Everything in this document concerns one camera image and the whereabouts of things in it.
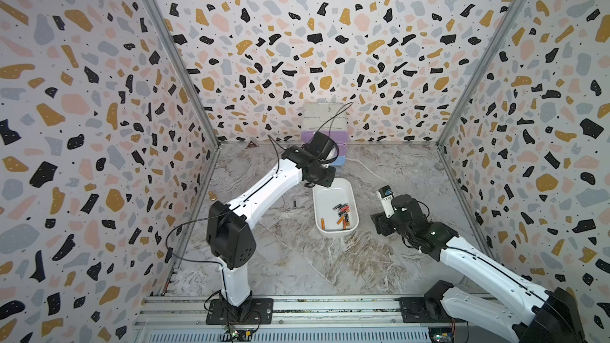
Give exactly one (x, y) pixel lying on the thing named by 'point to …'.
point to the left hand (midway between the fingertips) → (330, 177)
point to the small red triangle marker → (251, 145)
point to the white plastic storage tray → (336, 208)
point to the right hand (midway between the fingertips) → (380, 212)
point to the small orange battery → (322, 223)
